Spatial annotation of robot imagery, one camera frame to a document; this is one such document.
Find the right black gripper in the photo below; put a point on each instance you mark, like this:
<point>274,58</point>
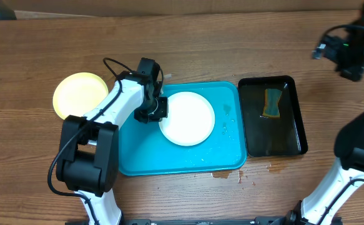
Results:
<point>330,44</point>

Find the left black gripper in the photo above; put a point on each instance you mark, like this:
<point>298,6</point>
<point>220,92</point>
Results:
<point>142,117</point>

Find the white plate with stain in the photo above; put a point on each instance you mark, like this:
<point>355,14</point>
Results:
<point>190,119</point>

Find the yellow green plate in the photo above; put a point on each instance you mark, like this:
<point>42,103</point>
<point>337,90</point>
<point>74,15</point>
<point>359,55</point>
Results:
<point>78,94</point>

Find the green yellow sponge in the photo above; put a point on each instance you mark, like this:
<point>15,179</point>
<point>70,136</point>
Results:
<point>272,97</point>

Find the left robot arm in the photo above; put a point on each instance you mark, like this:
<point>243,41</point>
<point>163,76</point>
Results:
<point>87,163</point>

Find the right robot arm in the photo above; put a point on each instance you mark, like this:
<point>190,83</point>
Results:
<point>347,172</point>

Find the teal plastic tray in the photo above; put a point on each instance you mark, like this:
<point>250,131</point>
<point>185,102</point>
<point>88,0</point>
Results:
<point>144,150</point>

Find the black water tray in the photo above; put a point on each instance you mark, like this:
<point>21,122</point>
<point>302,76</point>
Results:
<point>283,136</point>

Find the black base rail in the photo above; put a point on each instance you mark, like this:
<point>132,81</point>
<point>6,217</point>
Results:
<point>261,220</point>

